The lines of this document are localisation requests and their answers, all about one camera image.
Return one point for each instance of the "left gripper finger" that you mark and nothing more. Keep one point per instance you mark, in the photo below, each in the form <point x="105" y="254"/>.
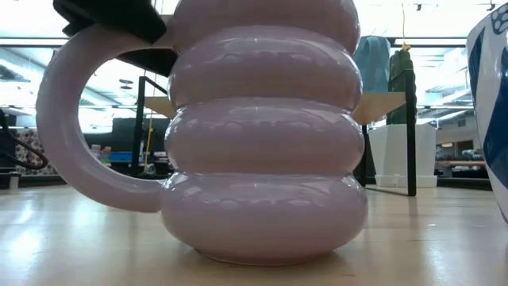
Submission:
<point x="158" y="61"/>
<point x="115" y="14"/>

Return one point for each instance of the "lilac ribbed bubble mug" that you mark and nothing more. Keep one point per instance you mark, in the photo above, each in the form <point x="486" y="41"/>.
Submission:
<point x="262" y="139"/>

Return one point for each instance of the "light blue faceted mug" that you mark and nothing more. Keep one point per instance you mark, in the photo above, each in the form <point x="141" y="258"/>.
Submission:
<point x="373" y="63"/>

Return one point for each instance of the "blue white floral mug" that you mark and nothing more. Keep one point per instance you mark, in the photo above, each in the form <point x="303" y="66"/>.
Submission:
<point x="492" y="99"/>

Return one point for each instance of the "black partition panel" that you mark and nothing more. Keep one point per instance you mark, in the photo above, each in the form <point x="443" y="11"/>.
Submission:
<point x="123" y="135"/>

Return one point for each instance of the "blue storage bin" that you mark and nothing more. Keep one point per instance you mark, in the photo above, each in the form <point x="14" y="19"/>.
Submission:
<point x="121" y="157"/>

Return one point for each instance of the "stacked plastic containers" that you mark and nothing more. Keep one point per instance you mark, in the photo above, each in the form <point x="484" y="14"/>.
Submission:
<point x="97" y="155"/>

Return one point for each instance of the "patterned curtain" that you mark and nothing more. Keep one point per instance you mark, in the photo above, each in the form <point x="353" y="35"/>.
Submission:
<point x="24" y="139"/>

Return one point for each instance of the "wooden shelf black legs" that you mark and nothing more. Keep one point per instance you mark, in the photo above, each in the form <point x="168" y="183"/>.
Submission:
<point x="377" y="107"/>

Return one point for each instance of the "green cactus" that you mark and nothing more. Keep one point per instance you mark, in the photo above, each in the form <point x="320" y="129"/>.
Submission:
<point x="399" y="63"/>

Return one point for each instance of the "white hexagonal planter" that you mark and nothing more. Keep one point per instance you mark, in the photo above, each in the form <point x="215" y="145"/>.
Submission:
<point x="391" y="155"/>

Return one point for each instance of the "wooden desk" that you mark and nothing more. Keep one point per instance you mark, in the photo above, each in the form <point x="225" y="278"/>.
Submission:
<point x="460" y="163"/>

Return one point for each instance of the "black aluminium table frame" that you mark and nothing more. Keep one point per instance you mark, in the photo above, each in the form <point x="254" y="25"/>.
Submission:
<point x="31" y="180"/>

